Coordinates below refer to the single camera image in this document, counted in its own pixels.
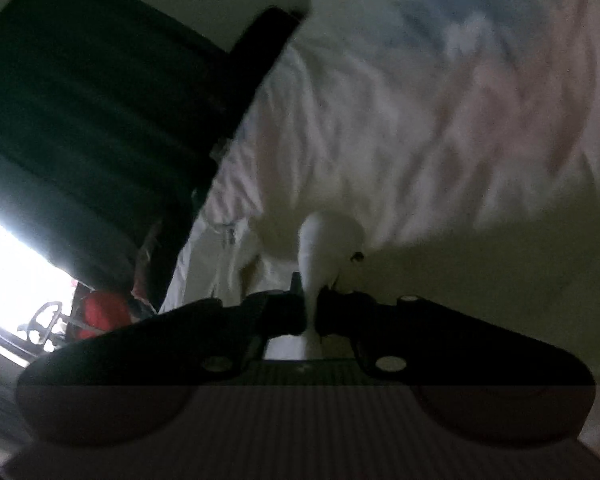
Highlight brown pillow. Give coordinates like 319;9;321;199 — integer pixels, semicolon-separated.
131;217;167;313

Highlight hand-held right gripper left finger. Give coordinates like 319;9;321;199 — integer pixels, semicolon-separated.
130;272;306;378

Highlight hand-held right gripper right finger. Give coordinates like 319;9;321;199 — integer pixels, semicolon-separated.
315;286;531;377

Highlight white pants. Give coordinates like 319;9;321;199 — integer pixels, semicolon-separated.
250;211;600;441

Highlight white bed sheet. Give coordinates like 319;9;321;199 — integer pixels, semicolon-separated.
157;0;600;311

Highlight white garment with striped trim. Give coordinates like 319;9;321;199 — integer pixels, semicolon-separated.
159;217;261;313

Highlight garment steamer stand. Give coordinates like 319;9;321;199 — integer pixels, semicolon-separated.
17;300;81;357

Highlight red bag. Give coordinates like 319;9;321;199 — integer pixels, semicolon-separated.
76;289;132;341

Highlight dark green curtain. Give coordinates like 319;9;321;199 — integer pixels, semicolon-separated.
0;0;303;286

